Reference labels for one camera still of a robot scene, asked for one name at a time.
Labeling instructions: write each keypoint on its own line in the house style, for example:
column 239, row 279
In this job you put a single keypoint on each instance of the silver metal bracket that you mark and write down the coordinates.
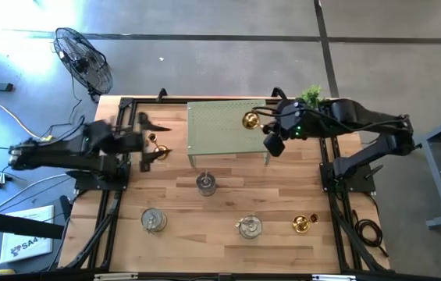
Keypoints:
column 333, row 277
column 115, row 276

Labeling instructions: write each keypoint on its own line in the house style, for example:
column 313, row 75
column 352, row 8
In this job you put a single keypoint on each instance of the black aluminium table frame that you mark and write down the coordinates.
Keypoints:
column 153, row 100

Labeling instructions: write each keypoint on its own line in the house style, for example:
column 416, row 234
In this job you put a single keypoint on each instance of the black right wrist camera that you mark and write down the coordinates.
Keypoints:
column 274, row 144

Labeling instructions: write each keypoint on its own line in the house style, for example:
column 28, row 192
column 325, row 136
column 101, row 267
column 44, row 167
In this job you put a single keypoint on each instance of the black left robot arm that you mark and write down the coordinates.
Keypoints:
column 68, row 162

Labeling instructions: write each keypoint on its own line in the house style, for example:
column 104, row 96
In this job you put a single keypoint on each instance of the black beam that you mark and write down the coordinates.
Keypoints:
column 17, row 226

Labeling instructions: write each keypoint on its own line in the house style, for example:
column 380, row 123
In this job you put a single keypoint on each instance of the black floor fan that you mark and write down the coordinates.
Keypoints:
column 83, row 62

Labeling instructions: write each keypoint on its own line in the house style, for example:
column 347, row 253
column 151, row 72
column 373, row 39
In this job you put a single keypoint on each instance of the green perforated metal shelf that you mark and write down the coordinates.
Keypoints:
column 220, row 129

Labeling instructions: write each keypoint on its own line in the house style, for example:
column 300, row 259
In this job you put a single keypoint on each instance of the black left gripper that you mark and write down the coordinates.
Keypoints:
column 144, row 142

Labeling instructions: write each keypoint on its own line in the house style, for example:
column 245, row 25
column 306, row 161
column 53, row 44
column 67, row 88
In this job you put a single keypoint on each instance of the small green potted plant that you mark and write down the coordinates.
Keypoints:
column 311, row 95

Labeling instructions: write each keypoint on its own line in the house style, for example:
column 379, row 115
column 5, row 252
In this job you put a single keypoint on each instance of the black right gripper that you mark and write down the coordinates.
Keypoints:
column 298, row 117

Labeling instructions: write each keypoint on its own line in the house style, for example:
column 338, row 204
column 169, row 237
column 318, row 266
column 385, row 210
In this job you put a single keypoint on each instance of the silver candle tin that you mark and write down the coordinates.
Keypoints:
column 153, row 220

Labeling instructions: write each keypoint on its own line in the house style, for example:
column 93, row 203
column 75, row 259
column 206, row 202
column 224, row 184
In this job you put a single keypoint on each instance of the silver candle tin floral label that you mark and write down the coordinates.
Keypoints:
column 206, row 186

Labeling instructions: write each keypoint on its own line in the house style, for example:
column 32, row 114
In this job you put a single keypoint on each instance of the white paper sheet on floor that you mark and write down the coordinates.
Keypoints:
column 29, row 238

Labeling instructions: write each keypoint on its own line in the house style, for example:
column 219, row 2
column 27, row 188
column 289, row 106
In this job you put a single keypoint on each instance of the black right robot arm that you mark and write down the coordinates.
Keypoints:
column 360, row 113

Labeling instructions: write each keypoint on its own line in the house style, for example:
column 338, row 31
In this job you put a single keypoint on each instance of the black frame hook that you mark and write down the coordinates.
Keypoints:
column 161, row 93
column 278, row 91

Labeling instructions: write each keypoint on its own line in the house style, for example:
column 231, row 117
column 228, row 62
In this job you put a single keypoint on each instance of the brass candlestick holder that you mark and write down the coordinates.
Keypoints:
column 301, row 224
column 250, row 121
column 163, row 157

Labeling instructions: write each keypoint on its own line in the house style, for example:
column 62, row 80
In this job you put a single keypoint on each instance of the silver candle tin cake label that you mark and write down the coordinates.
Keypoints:
column 250, row 228

